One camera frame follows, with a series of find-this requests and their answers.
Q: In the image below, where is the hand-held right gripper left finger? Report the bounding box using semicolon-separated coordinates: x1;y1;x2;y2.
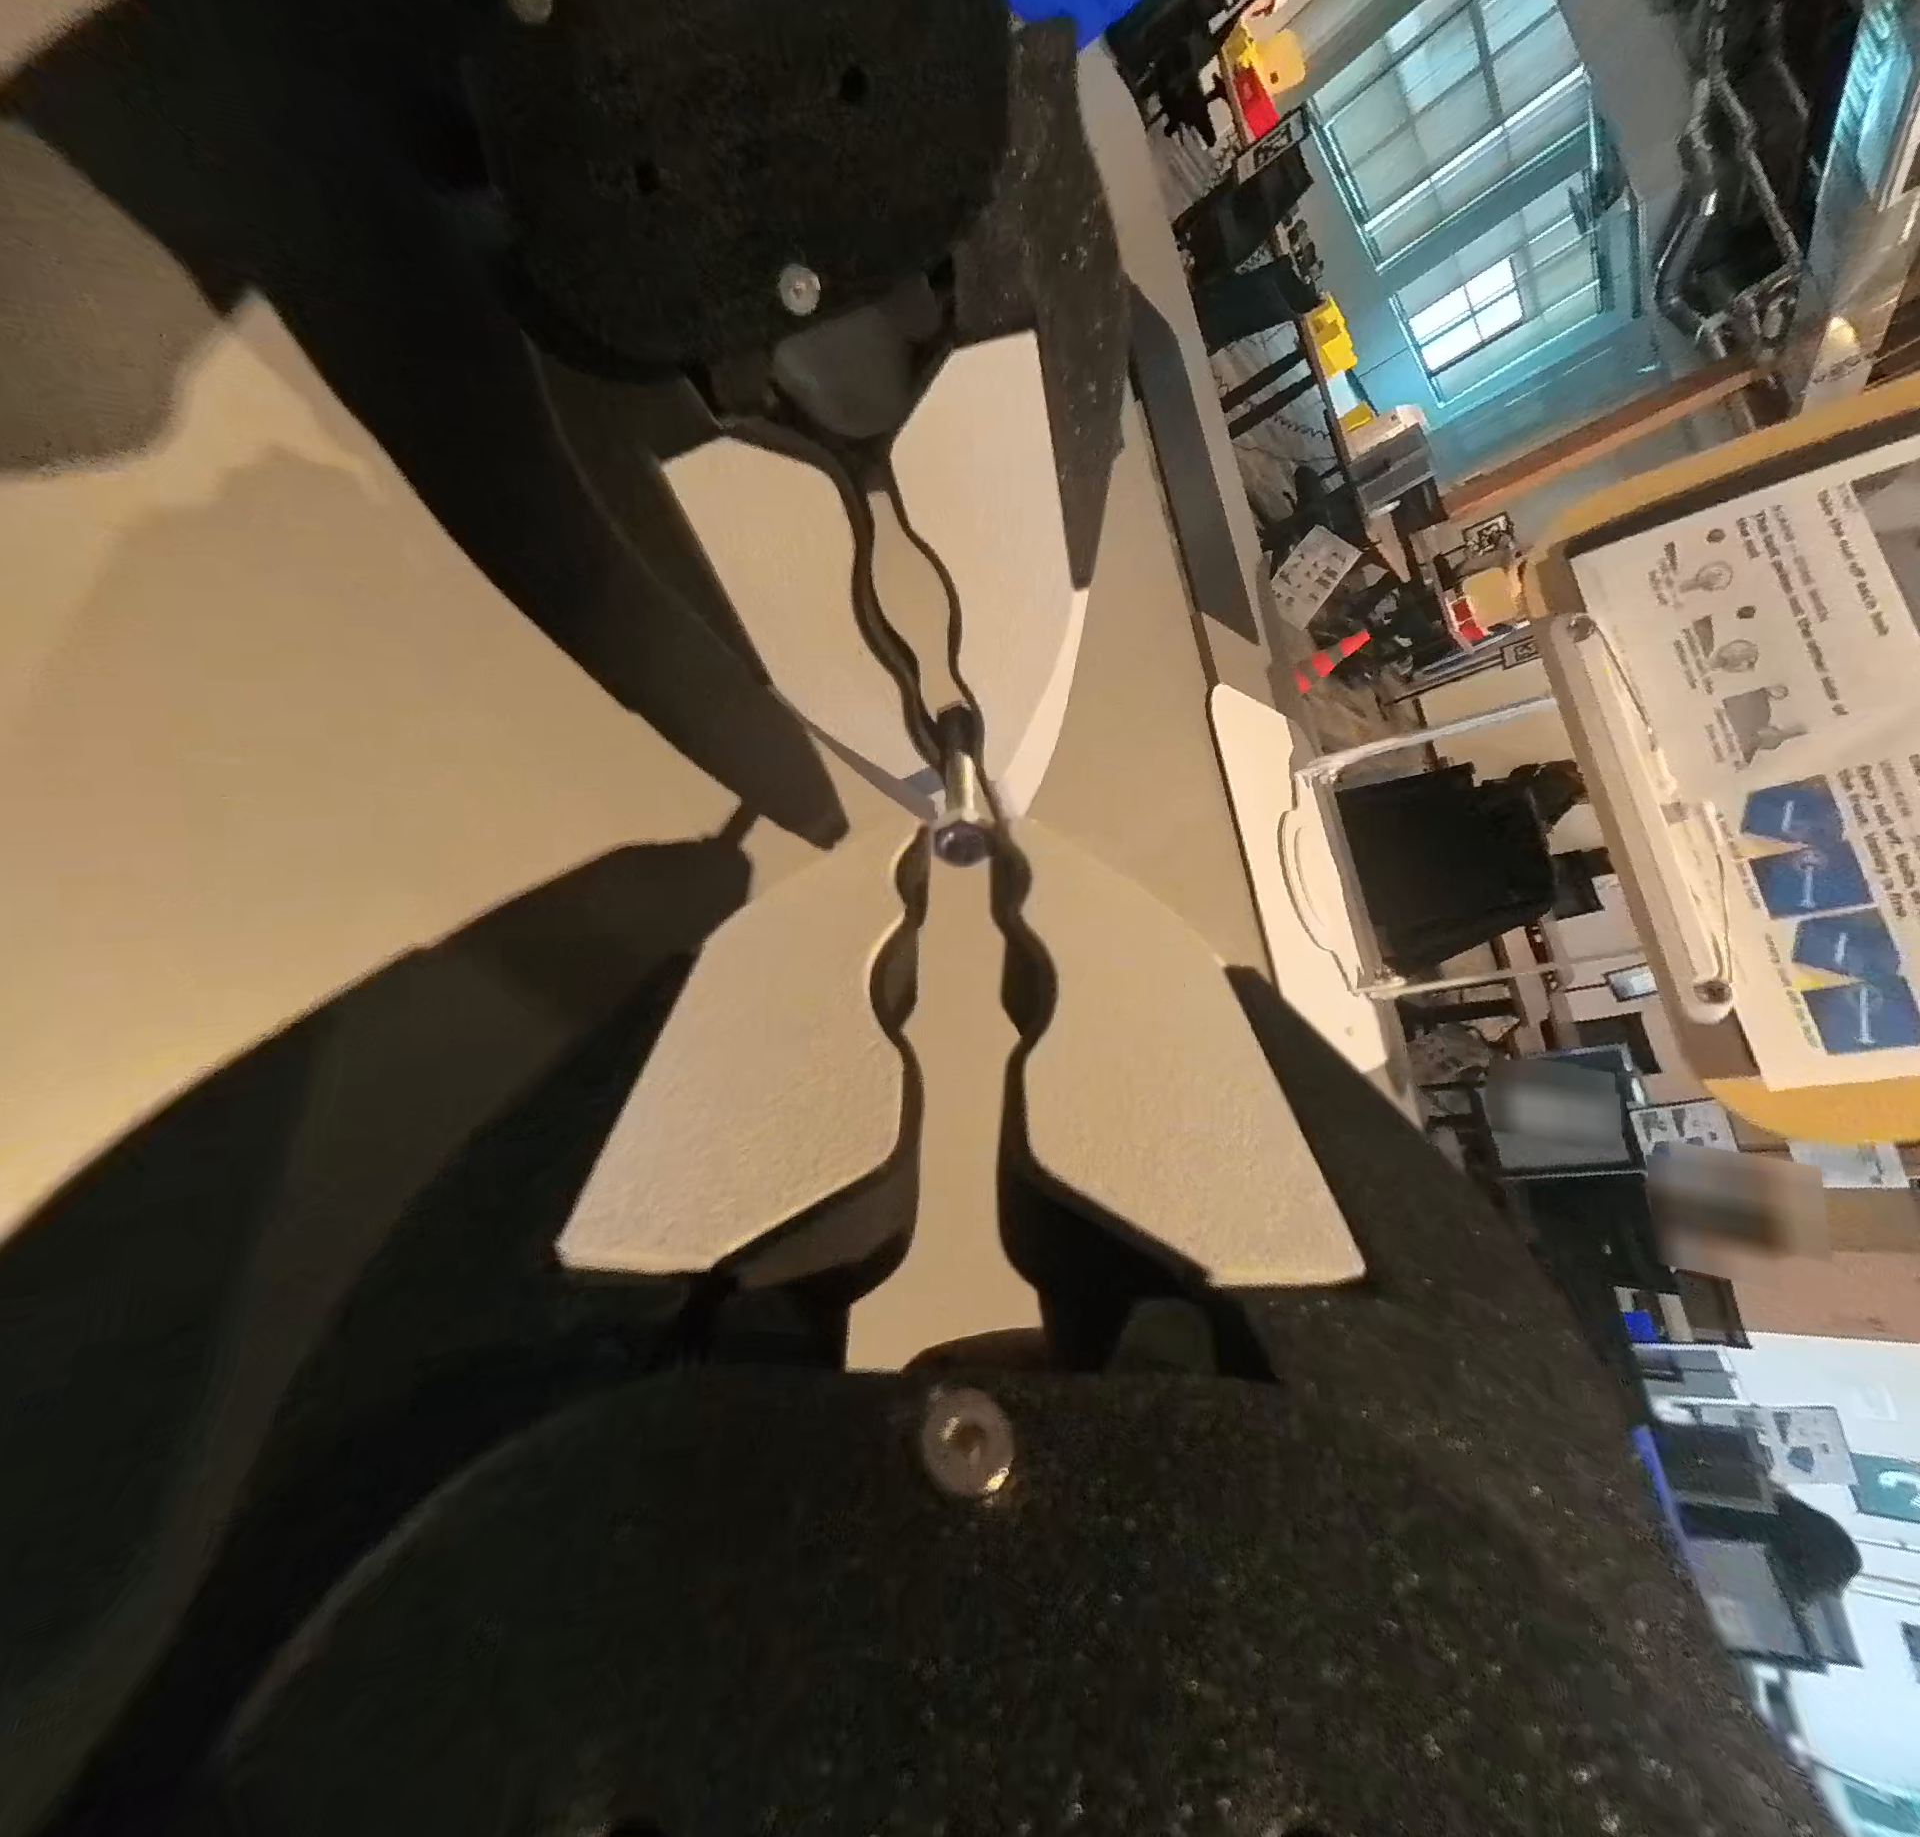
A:
555;822;939;1359

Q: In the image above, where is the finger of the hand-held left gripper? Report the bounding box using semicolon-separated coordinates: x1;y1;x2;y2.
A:
658;424;946;826
885;326;1094;823

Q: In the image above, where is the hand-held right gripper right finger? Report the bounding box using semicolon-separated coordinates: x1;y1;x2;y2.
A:
991;818;1367;1374

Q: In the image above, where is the silver bolt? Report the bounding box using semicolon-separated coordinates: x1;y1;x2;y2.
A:
928;704;994;866

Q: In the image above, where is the dark table panel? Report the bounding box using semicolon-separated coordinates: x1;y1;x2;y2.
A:
1125;283;1264;644

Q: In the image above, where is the white stand base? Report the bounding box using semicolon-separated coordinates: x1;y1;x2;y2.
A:
1207;682;1419;1081

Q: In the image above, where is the clear acrylic stand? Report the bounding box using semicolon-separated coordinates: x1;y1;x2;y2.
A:
1291;697;1577;999

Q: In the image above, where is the white sheet ledge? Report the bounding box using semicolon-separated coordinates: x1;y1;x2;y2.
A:
1537;612;1742;1030

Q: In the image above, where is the instruction sheet on wooden stand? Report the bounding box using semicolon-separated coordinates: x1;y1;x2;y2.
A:
1531;374;1920;1150

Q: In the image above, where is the printed instruction sheet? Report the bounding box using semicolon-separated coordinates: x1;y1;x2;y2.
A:
1566;448;1920;1095

